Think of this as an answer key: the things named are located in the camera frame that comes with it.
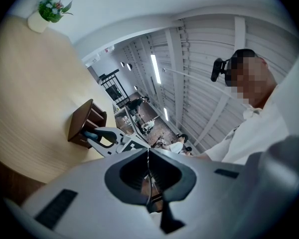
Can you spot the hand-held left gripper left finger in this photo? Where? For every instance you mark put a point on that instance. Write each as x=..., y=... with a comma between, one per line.
x=89, y=195

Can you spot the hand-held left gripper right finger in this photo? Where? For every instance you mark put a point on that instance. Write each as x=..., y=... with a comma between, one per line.
x=204, y=195

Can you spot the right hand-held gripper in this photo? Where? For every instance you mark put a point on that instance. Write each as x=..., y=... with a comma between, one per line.
x=132, y=144

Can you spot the small white table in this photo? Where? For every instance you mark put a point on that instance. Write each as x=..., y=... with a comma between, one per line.
x=120, y=113

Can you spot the dark brown wooden desk organizer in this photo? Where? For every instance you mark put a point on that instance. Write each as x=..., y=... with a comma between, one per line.
x=79, y=123

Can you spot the black metal rack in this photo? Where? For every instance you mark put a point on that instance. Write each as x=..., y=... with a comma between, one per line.
x=113, y=86

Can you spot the person's white shirt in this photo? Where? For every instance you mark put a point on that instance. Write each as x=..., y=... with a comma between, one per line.
x=259, y=133

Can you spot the white ceiling pipe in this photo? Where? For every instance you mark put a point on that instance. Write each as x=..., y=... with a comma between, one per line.
x=194, y=79

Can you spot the person's head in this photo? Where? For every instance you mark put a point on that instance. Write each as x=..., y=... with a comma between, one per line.
x=254, y=81

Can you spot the green plant in white pot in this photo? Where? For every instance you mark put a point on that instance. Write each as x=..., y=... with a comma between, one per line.
x=37, y=22

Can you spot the red and white wall sign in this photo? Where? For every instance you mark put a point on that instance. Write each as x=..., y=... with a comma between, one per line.
x=109, y=49

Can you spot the black head-worn camera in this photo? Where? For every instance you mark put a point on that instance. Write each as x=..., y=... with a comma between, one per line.
x=217, y=70

